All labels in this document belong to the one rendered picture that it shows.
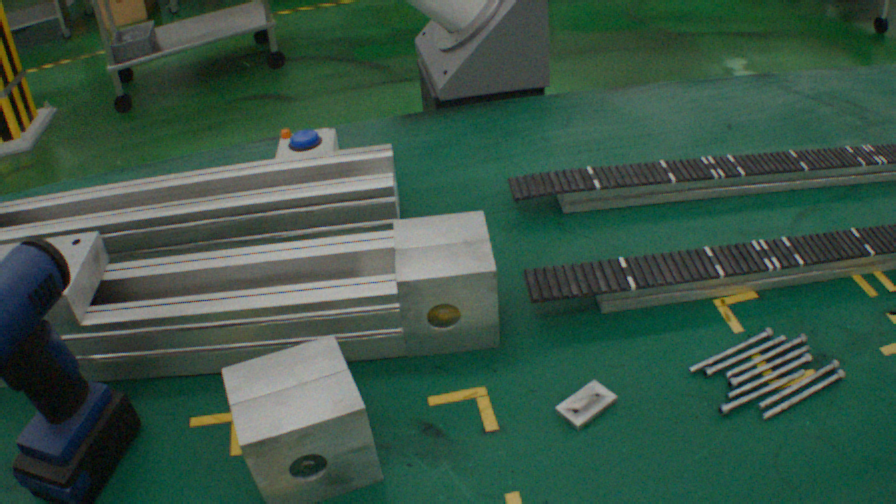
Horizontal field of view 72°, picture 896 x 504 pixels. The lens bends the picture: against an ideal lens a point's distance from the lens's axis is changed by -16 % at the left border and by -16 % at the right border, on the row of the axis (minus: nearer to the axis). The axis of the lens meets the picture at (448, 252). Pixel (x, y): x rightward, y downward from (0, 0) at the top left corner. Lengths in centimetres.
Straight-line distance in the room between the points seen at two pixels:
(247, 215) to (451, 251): 28
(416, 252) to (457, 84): 56
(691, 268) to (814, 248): 16
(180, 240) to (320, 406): 39
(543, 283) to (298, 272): 25
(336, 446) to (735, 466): 33
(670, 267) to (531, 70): 56
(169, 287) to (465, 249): 31
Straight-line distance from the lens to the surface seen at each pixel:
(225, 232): 86
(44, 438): 67
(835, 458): 66
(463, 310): 67
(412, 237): 70
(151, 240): 89
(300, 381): 57
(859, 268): 87
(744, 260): 79
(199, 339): 71
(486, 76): 121
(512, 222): 88
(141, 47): 373
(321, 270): 73
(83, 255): 77
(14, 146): 389
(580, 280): 73
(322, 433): 55
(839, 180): 104
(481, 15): 122
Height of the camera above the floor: 127
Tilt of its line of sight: 36 degrees down
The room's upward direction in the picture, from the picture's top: 6 degrees counter-clockwise
